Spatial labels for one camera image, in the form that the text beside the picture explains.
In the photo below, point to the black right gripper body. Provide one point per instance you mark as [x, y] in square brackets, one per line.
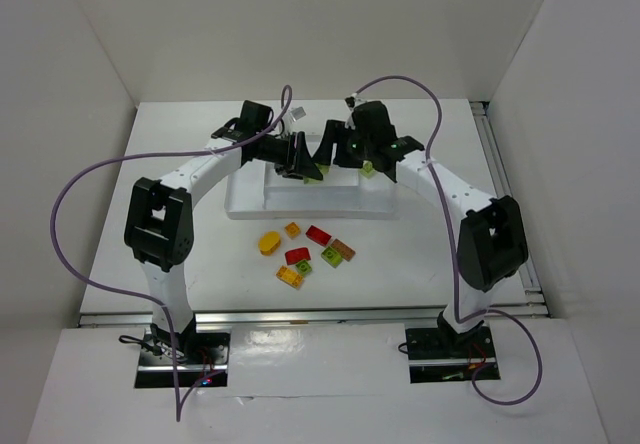
[338, 145]

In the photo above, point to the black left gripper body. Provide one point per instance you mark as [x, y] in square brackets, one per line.
[291, 154]

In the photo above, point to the light green lego block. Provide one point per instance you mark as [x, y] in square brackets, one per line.
[367, 170]

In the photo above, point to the light green tall lego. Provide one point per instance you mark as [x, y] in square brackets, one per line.
[323, 170]

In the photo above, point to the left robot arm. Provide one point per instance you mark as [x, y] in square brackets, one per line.
[160, 226]

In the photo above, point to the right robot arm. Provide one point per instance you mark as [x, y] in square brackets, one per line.
[486, 234]

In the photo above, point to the white divided sorting tray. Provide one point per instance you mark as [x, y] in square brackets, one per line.
[256, 191]

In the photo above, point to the small orange square lego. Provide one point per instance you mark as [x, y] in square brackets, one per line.
[292, 230]

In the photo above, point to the red rectangular lego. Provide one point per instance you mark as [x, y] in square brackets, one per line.
[318, 235]

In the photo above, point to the yellow oval lego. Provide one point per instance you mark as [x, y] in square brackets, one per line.
[269, 243]

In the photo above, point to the red curved lego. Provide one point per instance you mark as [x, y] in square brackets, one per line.
[296, 255]

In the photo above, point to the green lego block right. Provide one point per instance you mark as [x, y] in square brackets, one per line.
[331, 256]

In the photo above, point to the brown flat lego plate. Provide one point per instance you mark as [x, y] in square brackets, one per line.
[345, 251]

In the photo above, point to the small green lego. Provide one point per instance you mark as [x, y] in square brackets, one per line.
[303, 267]

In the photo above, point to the orange flat lego plate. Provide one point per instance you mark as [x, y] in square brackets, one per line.
[290, 277]

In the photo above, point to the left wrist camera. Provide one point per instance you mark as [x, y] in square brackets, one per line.
[297, 113]

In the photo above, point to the front aluminium rail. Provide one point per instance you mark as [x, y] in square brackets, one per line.
[211, 319]

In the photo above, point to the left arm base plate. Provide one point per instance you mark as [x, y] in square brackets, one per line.
[206, 364]

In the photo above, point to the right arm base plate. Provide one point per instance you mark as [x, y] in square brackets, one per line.
[430, 360]

